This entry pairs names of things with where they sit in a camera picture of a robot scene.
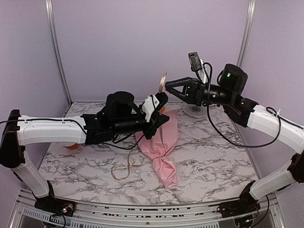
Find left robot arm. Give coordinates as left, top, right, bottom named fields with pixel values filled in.
left=0, top=91, right=169, bottom=211

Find left aluminium frame post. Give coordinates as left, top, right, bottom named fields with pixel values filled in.
left=45, top=0, right=73, bottom=105

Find pink wrapping paper sheet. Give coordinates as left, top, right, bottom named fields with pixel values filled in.
left=139, top=110, right=179, bottom=188

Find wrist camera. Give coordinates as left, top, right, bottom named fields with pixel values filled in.
left=188, top=52, right=208, bottom=84
left=139, top=92, right=169, bottom=123

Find tan ribbon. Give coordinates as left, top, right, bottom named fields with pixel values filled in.
left=111, top=69, right=168, bottom=181

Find grey ringed plate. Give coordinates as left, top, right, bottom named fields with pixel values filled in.
left=182, top=102, right=207, bottom=119

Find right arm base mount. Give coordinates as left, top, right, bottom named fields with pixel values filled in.
left=217, top=180, right=261, bottom=218

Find aluminium frame post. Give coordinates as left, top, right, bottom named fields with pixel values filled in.
left=237, top=0, right=257, bottom=67
left=45, top=0, right=73, bottom=105

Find front aluminium rail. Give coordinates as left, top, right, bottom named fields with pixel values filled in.
left=8, top=189, right=287, bottom=228

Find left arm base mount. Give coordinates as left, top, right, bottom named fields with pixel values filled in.
left=34, top=181, right=76, bottom=217

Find right aluminium frame post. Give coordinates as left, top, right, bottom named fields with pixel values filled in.
left=237, top=0, right=257, bottom=67

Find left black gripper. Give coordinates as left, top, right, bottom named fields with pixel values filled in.
left=112, top=104, right=170, bottom=140

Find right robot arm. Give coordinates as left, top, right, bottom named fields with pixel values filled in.
left=165, top=64, right=304, bottom=213

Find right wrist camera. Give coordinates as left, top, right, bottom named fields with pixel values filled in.
left=188, top=52, right=208, bottom=84

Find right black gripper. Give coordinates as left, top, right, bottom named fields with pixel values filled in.
left=166, top=76, right=235, bottom=106

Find red and white bowl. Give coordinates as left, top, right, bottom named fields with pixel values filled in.
left=62, top=143, right=79, bottom=150

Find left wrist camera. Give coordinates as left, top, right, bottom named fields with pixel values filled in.
left=139, top=92, right=169, bottom=123

